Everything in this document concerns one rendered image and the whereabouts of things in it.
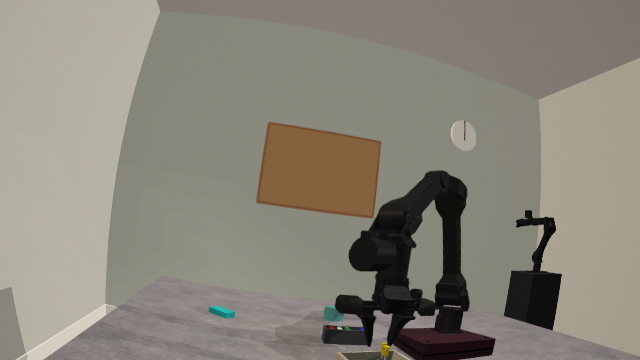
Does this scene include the teal rectangular block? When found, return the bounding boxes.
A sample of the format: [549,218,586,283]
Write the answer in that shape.
[209,306,235,319]

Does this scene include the teal cube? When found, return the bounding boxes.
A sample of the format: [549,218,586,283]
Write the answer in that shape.
[323,306,344,322]

